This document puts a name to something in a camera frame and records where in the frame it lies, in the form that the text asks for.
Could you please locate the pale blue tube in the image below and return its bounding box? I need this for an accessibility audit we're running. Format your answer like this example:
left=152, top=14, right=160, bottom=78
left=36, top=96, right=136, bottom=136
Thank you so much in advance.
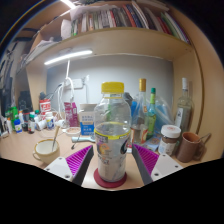
left=71, top=135, right=96, bottom=144

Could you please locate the grey shaker bottle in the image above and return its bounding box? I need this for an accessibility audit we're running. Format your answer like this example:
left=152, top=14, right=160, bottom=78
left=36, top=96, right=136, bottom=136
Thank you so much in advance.
left=122, top=91, right=135, bottom=108

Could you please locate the white tube light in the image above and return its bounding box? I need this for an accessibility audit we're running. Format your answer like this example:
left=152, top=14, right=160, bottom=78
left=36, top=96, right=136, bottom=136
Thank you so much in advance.
left=59, top=0, right=77, bottom=10

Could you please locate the white bottle with blue label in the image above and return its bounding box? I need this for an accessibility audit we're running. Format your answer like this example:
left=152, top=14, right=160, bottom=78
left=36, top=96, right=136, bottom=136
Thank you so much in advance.
left=13, top=115, right=24, bottom=134

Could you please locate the small white roll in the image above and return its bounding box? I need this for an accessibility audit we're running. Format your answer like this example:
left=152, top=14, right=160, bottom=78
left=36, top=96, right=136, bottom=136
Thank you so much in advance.
left=54, top=119, right=68, bottom=128

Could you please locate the clear yellow-capped drink bottle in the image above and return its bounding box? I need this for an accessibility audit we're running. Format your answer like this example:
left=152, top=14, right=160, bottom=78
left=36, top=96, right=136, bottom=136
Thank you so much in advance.
left=93, top=81, right=132, bottom=183

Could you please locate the green box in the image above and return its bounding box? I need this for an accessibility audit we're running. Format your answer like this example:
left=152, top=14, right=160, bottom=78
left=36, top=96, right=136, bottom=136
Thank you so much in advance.
left=7, top=105, right=19, bottom=123

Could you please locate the clear blue plastic bag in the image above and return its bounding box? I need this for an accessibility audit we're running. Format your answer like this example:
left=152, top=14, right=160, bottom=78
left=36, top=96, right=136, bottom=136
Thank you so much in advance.
left=154, top=96, right=183, bottom=129

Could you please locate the clear glass white-capped bottle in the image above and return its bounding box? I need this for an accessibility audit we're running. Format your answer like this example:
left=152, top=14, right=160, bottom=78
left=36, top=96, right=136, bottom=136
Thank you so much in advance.
left=174, top=77, right=194, bottom=133

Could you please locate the red and white canister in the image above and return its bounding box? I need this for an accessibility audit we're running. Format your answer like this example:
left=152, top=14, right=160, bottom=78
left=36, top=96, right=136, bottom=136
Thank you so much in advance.
left=39, top=98, right=52, bottom=116

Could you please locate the flat round red coaster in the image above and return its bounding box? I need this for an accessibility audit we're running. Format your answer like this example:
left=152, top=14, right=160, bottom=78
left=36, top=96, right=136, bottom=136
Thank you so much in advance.
left=93, top=167, right=128, bottom=189

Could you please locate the wooden shelf unit with books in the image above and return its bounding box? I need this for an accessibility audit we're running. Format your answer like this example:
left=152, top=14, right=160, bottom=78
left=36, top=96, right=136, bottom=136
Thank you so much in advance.
left=14, top=0, right=204, bottom=134

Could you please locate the white under-shelf light bar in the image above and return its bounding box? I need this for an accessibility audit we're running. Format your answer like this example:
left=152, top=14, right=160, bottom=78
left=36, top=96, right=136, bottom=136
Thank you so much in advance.
left=43, top=49, right=94, bottom=66

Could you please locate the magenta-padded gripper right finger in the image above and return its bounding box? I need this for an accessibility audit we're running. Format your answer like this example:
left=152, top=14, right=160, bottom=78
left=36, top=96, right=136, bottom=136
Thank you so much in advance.
left=131, top=143, right=185, bottom=186

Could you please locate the green bottle with green cap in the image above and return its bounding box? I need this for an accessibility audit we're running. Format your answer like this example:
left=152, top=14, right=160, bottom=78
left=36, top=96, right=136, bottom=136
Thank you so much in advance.
left=145, top=87, right=158, bottom=140

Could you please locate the white and blue box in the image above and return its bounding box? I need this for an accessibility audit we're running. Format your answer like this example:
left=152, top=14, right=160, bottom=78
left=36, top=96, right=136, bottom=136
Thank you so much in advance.
left=78, top=102, right=98, bottom=136

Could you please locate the spoon in cup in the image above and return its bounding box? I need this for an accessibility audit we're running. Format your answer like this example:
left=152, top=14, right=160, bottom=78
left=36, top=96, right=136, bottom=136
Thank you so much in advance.
left=50, top=124, right=62, bottom=152

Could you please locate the white wall socket strip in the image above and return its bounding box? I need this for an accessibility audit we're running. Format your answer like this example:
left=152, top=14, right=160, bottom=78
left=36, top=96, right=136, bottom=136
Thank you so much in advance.
left=63, top=78, right=84, bottom=90

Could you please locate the small white blue-label bottle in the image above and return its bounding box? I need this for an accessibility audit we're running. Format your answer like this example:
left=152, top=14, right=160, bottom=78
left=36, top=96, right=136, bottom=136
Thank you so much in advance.
left=45, top=112, right=55, bottom=130

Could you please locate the white lamp cord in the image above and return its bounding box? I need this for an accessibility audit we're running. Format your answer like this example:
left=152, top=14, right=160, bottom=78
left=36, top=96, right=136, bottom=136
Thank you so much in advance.
left=57, top=59, right=75, bottom=111

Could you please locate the cream ceramic cup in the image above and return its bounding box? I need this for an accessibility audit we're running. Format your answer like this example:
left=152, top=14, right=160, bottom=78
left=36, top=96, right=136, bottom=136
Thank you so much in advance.
left=32, top=138, right=62, bottom=165

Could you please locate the small dark brown bottle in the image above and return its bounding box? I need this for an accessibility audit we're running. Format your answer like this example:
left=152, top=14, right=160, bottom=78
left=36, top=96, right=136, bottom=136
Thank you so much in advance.
left=27, top=113, right=37, bottom=135

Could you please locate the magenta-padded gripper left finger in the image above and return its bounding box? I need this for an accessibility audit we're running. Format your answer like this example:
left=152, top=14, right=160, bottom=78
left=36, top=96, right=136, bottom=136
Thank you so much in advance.
left=44, top=144, right=96, bottom=188

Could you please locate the black appliance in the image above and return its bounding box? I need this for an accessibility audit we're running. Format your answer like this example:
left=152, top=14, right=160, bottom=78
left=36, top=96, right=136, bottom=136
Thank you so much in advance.
left=18, top=91, right=33, bottom=111

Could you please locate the clear bottle with yellow cap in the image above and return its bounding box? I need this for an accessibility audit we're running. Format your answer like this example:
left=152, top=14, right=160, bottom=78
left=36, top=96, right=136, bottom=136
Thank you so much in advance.
left=130, top=78, right=149, bottom=145

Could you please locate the brown mug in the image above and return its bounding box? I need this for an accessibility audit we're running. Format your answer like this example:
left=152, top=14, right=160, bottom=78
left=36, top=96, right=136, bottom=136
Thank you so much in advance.
left=176, top=131, right=204, bottom=164

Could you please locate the magenta carton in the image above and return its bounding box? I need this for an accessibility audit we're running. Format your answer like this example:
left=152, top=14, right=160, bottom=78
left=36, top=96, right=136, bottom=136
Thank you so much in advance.
left=63, top=101, right=79, bottom=128

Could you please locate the brown jar with white lid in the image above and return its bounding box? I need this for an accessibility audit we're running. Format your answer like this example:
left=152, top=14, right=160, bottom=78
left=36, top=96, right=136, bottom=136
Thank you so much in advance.
left=157, top=124, right=182, bottom=157

